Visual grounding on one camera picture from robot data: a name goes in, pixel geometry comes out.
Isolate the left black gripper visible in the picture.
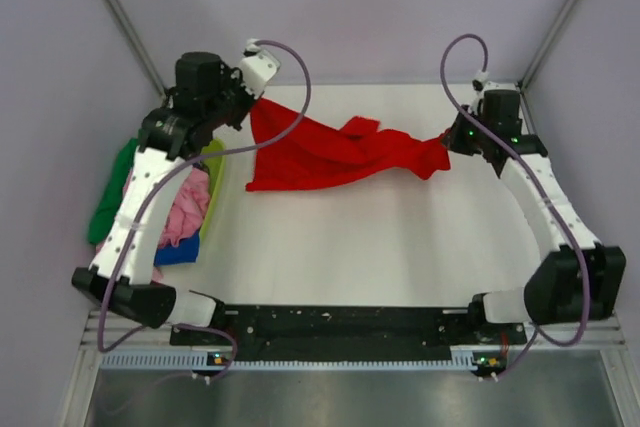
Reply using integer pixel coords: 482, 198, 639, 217
205, 64, 264, 132

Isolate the red t shirt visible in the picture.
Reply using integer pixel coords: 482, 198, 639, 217
246, 116, 451, 192

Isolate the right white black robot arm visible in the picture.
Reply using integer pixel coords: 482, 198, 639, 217
443, 82, 626, 343

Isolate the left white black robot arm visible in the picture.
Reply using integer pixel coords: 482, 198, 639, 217
71, 52, 264, 344

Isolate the lime green tray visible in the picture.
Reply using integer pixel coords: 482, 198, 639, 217
199, 156, 226, 243

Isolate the pink t shirt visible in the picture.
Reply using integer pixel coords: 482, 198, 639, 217
94, 166, 212, 284

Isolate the blue t shirt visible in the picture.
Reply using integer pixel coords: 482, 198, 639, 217
154, 231, 200, 267

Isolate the green t shirt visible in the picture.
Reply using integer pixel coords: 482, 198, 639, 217
87, 138, 138, 246

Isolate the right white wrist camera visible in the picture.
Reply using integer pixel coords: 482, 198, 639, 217
472, 70, 501, 104

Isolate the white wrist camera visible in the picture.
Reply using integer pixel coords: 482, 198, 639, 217
472, 70, 501, 104
238, 39, 281, 98

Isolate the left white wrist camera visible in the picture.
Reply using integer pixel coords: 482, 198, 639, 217
238, 39, 281, 98

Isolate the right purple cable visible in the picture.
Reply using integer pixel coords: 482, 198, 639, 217
438, 33, 591, 378

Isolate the purple cable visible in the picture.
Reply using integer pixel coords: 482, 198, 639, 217
96, 38, 312, 373
438, 33, 591, 378

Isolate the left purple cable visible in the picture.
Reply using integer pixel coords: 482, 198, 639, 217
96, 38, 312, 373

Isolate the right aluminium frame post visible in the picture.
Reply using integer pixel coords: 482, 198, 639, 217
518, 0, 583, 93

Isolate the aluminium frame post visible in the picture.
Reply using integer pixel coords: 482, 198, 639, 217
518, 0, 583, 93
102, 0, 167, 98

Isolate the left aluminium frame post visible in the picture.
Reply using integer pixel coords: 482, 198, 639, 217
102, 0, 167, 98

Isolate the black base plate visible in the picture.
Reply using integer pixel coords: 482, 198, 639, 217
169, 303, 526, 362

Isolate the grey slotted cable duct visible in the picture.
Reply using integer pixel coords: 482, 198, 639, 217
100, 350, 477, 372

